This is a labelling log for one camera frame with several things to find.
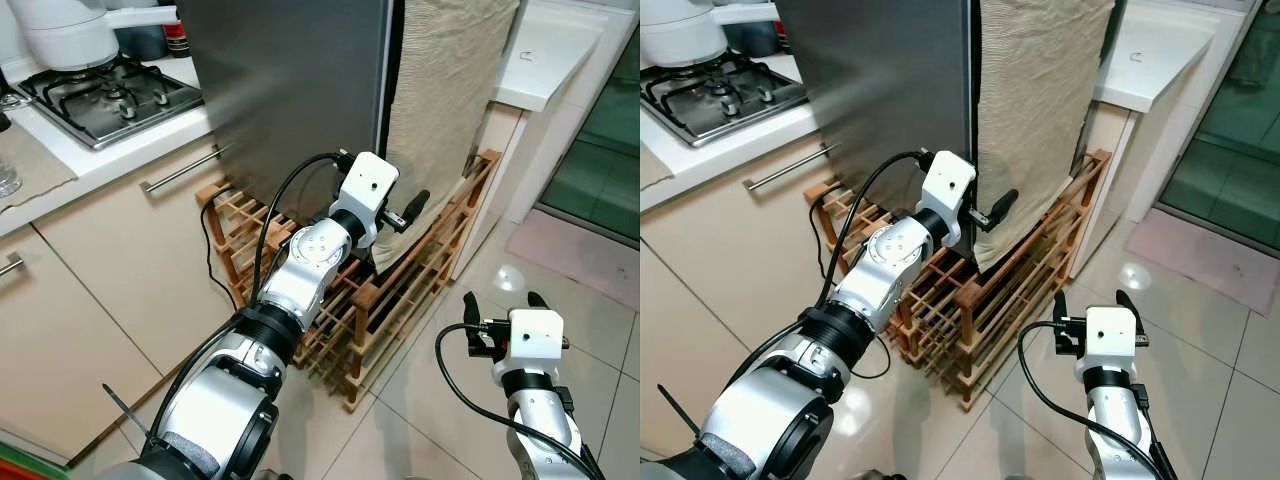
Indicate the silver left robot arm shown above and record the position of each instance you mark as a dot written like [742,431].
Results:
[900,255]
[310,265]

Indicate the small grey steel fridge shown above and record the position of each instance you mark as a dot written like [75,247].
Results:
[880,90]
[290,90]

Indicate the pink floor mat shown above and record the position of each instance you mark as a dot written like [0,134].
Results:
[580,260]
[1200,255]

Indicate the wooden wine rack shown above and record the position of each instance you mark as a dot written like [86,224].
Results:
[985,320]
[370,330]

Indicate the green tinted glass door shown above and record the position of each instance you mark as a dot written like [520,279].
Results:
[1230,150]
[600,150]

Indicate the beige placemat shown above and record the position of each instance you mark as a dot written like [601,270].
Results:
[35,170]
[652,168]

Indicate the beige kitchen cabinet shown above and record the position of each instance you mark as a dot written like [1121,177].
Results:
[100,300]
[720,290]

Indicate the white side cabinet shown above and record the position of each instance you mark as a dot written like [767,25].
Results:
[560,50]
[1150,50]

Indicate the steel gas stove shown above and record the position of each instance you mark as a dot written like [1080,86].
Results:
[720,95]
[110,100]

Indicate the dark jar with red label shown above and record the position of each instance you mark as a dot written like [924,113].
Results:
[176,38]

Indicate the dark blue jar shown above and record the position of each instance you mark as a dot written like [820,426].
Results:
[750,40]
[140,42]

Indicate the stack of coloured boards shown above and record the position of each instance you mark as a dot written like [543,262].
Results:
[20,465]

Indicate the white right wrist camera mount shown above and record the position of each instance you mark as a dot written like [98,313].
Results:
[535,340]
[1110,340]

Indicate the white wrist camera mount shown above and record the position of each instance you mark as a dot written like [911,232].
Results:
[948,185]
[535,340]
[1110,340]
[365,185]

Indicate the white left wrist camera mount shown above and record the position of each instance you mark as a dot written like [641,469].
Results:
[948,185]
[365,185]

